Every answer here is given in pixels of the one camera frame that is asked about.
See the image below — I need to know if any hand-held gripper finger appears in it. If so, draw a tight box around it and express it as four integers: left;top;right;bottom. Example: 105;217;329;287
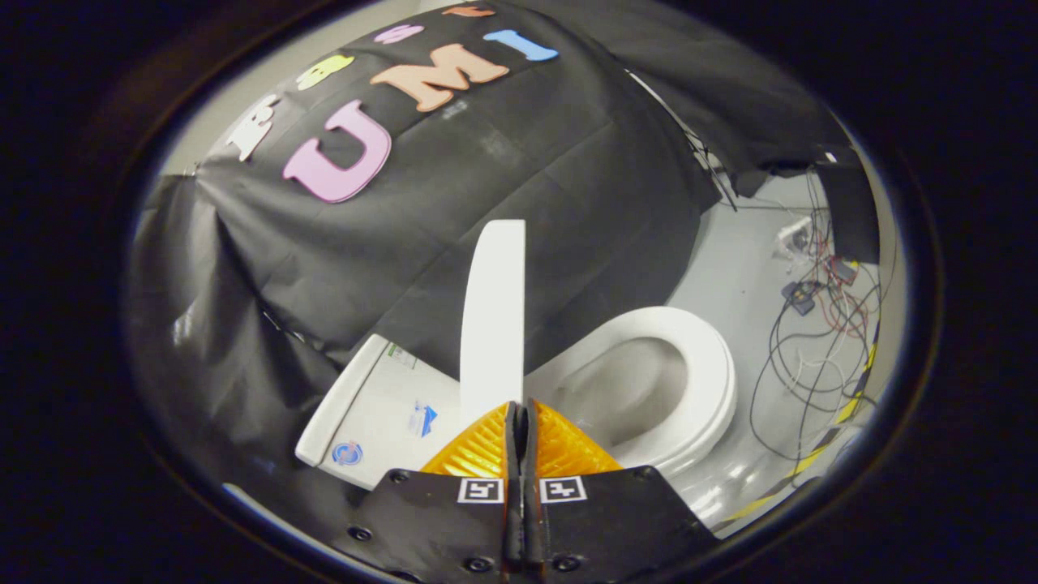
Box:
523;397;718;584
337;399;524;584

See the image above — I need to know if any white toilet lid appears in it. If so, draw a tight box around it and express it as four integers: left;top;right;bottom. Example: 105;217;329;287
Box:
459;219;526;427

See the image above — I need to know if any white toilet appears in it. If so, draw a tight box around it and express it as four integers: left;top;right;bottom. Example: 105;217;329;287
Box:
294;306;739;528

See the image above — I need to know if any white toilet seat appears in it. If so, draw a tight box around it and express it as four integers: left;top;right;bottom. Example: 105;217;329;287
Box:
560;306;737;471

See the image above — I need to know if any black backdrop cloth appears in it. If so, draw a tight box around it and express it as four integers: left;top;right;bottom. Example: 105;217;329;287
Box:
122;0;852;487

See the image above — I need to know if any yellow black floor tape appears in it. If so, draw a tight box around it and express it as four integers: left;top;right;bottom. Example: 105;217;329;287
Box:
722;341;881;524

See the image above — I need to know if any small black device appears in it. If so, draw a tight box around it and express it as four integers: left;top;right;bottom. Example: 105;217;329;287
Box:
783;280;820;316

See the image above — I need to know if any thin black stand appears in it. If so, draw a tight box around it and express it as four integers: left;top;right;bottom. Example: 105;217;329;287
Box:
624;69;739;212

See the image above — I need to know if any black box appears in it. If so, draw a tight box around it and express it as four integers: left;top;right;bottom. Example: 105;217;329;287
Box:
815;158;881;264

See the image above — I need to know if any tangle of cables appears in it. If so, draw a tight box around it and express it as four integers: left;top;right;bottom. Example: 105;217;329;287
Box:
750;187;885;463

